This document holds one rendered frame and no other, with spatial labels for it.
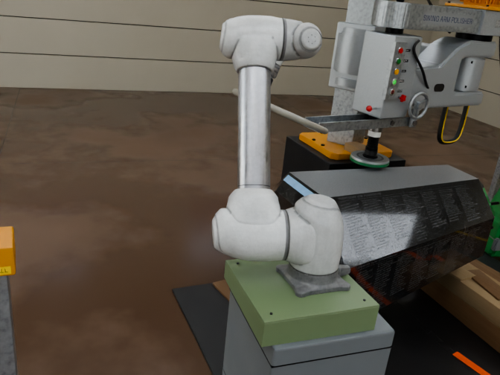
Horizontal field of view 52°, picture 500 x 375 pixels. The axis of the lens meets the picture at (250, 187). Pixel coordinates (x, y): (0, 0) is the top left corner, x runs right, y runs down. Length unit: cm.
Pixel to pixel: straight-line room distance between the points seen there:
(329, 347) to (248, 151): 62
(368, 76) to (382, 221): 77
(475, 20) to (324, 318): 207
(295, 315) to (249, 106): 62
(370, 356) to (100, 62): 711
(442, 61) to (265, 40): 158
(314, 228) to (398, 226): 113
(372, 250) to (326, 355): 96
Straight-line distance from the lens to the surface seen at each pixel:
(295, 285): 156
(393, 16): 269
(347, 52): 332
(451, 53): 306
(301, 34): 161
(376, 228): 248
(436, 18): 286
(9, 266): 139
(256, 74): 158
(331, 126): 257
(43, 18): 816
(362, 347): 162
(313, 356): 154
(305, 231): 148
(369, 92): 277
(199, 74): 850
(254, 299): 151
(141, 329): 281
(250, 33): 161
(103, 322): 288
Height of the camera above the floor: 172
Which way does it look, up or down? 22 degrees down
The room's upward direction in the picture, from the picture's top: 6 degrees clockwise
